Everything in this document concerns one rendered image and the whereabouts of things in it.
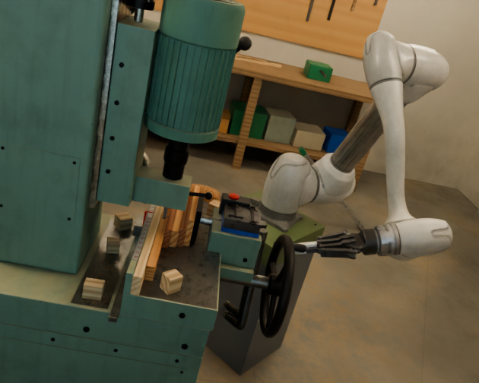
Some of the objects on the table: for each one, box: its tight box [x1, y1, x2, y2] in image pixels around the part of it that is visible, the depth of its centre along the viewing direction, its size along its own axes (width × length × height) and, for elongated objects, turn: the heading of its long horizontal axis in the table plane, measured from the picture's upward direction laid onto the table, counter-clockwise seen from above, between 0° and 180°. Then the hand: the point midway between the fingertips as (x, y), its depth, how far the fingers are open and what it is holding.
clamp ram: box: [190, 197, 222, 241], centre depth 131 cm, size 9×8×9 cm
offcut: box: [160, 269, 183, 295], centre depth 109 cm, size 4×3×4 cm
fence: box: [123, 205, 157, 294], centre depth 131 cm, size 60×2×6 cm, turn 155°
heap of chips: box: [189, 184, 220, 202], centre depth 155 cm, size 8×12×3 cm
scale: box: [132, 204, 156, 261], centre depth 129 cm, size 50×1×1 cm, turn 155°
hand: (305, 248), depth 141 cm, fingers closed
